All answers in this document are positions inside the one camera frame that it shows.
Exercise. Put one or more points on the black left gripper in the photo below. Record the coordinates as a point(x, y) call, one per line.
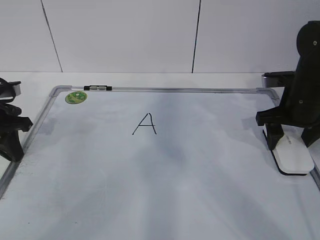
point(10, 123)

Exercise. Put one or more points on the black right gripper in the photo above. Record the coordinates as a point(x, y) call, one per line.
point(299, 106)

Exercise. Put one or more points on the white whiteboard eraser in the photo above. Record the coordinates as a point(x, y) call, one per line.
point(291, 155)

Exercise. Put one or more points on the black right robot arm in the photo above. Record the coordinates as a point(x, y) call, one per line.
point(308, 43)

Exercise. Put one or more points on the black silver hanging clip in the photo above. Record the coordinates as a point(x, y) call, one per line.
point(103, 88)

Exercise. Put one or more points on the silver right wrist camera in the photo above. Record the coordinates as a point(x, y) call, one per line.
point(277, 79)

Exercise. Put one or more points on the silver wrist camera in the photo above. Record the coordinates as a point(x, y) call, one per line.
point(10, 90)
point(277, 79)

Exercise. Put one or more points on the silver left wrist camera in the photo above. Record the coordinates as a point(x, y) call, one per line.
point(10, 90)

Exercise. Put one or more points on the whiteboard with aluminium frame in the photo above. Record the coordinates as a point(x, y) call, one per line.
point(155, 164)

